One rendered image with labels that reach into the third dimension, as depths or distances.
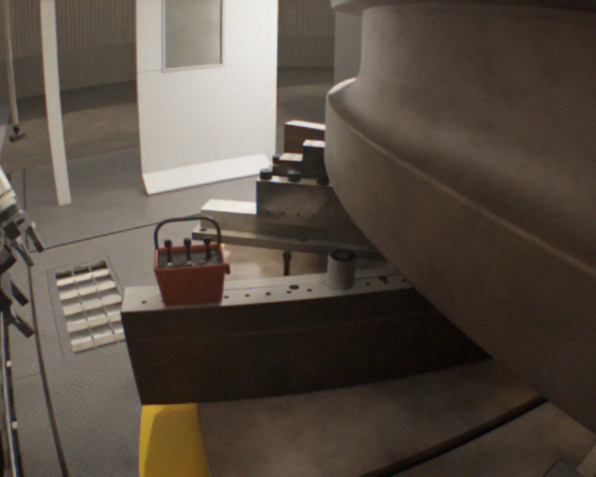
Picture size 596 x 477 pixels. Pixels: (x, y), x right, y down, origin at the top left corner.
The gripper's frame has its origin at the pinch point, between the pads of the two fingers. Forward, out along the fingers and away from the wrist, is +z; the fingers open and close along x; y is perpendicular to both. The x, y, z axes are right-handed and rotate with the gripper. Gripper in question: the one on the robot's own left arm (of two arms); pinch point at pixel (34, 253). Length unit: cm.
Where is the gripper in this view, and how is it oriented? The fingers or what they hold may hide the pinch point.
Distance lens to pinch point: 157.8
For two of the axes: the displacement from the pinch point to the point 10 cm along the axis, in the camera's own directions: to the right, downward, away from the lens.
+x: -2.2, -3.3, 9.2
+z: 4.0, 8.3, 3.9
